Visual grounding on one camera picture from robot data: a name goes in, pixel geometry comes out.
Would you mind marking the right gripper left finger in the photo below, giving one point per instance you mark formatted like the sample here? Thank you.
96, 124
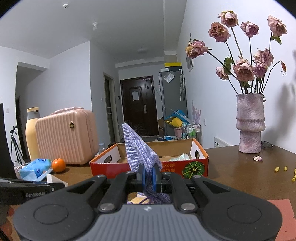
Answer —
141, 177

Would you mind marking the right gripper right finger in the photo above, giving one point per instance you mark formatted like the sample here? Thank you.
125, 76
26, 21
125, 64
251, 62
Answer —
156, 179

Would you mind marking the purple knitted cloth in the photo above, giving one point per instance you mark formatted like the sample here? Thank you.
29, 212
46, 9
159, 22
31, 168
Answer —
137, 153

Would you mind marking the blue tissue pack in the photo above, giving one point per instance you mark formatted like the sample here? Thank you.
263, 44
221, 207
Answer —
36, 170

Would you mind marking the red cardboard box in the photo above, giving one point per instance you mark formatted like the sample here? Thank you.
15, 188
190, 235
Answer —
185, 157

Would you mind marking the utility cart with bottles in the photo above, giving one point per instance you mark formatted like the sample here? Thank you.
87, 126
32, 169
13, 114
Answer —
189, 131

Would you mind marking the orange fruit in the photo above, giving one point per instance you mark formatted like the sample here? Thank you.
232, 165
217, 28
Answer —
58, 165

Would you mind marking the dark entrance door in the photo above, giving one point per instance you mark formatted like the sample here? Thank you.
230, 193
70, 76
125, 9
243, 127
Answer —
139, 105

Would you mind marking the pink ribbed suitcase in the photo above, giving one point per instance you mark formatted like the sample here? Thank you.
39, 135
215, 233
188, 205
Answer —
69, 134

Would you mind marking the yellow bottle with cap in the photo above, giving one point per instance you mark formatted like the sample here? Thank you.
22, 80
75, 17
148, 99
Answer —
33, 115

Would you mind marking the grey refrigerator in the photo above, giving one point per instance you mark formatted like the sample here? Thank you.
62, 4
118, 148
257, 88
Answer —
173, 94

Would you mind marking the fallen pink petal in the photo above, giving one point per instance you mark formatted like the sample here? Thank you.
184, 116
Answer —
257, 158

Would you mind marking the pink textured vase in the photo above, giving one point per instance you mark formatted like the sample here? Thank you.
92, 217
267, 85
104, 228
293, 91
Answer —
250, 120

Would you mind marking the pink sponge block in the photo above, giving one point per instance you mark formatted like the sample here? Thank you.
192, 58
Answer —
288, 229

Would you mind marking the black camera tripod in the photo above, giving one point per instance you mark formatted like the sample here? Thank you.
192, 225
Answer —
15, 147

